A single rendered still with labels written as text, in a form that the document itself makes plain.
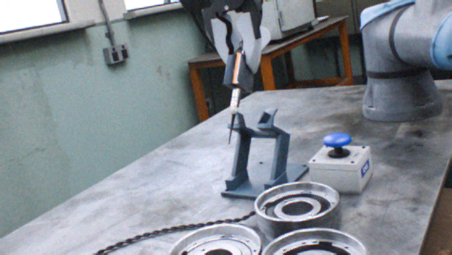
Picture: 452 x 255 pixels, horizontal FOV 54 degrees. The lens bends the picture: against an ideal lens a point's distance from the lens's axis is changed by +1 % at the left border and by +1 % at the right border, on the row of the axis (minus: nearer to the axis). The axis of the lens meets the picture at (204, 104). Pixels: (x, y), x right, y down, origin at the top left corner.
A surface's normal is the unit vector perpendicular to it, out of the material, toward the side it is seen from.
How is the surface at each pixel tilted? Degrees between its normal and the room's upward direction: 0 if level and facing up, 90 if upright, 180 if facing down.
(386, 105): 72
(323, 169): 90
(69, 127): 90
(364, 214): 0
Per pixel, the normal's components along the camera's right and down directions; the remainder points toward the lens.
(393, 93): -0.52, -0.01
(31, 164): 0.80, -0.04
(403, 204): -0.20, -0.96
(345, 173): -0.56, 0.29
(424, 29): -0.94, -0.07
